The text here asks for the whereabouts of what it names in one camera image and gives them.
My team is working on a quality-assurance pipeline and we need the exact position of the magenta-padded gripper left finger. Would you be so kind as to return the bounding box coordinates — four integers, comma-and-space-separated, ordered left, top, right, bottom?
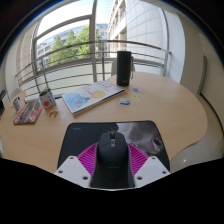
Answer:
54, 142, 100, 189

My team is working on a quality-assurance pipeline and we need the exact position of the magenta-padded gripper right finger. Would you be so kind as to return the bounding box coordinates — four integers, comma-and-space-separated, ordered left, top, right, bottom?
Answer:
127, 142, 171, 189

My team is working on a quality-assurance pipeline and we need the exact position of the black computer mouse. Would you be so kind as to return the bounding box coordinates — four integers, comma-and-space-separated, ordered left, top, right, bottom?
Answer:
90, 130, 136, 190

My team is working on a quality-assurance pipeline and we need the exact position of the black printed mouse pad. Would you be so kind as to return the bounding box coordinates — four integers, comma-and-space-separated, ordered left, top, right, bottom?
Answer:
57, 120, 171, 173

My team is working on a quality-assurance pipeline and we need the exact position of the red colourful magazine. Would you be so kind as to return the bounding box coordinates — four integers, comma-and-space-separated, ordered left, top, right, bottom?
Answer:
13, 99, 44, 126

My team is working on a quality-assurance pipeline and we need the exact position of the white mug with red print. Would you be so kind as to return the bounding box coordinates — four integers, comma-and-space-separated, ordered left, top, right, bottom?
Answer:
39, 88, 58, 111

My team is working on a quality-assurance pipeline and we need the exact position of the blue green round sticker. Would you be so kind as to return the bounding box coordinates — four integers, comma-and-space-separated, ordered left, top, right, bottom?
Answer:
119, 97, 132, 107

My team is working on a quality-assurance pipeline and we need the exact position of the yellow round sticker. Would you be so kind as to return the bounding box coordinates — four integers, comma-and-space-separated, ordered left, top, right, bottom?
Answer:
129, 93, 142, 102

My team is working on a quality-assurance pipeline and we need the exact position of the light blue picture book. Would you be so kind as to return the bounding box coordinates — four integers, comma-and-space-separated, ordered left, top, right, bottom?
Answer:
61, 80, 126, 117

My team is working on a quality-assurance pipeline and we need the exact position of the small printed can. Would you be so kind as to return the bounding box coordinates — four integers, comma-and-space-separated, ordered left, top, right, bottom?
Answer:
11, 97, 23, 113

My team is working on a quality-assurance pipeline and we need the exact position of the black printer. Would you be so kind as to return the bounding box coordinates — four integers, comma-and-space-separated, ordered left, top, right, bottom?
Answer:
0, 89, 8, 118

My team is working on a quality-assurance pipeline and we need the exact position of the black tumbler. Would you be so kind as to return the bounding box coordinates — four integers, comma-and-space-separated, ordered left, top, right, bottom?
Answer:
116, 50, 135, 87

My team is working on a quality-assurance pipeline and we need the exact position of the grey-green door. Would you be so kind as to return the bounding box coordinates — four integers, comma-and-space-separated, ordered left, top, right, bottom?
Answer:
197, 55, 208, 96

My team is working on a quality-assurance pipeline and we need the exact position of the grey metal balcony railing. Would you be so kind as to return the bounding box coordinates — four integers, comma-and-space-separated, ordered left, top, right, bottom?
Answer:
14, 39, 173, 101

